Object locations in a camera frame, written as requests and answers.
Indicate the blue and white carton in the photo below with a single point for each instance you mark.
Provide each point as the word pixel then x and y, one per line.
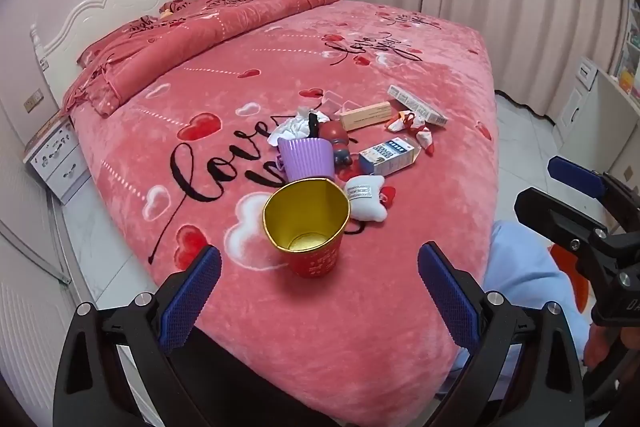
pixel 385 155

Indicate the purple ribbed cup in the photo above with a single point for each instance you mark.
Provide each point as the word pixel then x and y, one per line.
pixel 305 159

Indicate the orange stool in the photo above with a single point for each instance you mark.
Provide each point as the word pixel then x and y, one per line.
pixel 570 267

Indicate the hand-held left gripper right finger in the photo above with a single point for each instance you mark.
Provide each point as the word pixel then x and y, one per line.
pixel 447 297

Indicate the wall socket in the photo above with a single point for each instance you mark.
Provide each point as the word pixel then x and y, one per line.
pixel 33 102

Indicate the red and white candy wrapper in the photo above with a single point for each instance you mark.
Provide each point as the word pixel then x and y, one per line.
pixel 422 139
pixel 404 121

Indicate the white bookshelf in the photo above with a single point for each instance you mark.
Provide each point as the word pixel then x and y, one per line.
pixel 631 52

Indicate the white tissue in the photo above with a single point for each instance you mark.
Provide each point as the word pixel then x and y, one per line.
pixel 294 127

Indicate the wooden block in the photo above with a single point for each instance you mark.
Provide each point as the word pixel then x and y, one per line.
pixel 367 116

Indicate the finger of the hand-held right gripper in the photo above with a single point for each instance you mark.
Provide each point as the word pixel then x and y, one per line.
pixel 550 212
pixel 575 174

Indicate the red toy figure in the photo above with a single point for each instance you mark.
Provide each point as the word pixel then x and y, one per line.
pixel 334 134

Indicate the white desk cabinet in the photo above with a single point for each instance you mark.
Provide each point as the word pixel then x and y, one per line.
pixel 585 107

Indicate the clear plastic box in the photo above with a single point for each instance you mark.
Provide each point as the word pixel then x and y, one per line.
pixel 331 102
pixel 349 108

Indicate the long white box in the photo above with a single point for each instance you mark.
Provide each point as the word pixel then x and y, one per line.
pixel 416 104

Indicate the pink heart printed blanket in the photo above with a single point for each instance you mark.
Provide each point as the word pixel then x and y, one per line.
pixel 310 57

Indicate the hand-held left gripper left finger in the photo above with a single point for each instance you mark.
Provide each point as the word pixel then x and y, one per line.
pixel 192 297

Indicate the light blue pants leg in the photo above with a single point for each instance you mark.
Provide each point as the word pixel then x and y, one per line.
pixel 530 272

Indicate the white nightstand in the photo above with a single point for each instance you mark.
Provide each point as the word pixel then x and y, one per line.
pixel 57 162

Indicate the small red heart charm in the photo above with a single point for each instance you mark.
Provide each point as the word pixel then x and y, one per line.
pixel 388 196

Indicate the black clip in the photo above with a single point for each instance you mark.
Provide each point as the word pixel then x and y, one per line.
pixel 313 127

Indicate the red bucket with gold lining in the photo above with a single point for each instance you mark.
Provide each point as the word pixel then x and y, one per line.
pixel 312 259

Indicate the folded red quilt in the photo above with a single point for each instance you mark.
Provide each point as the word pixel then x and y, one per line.
pixel 165 47

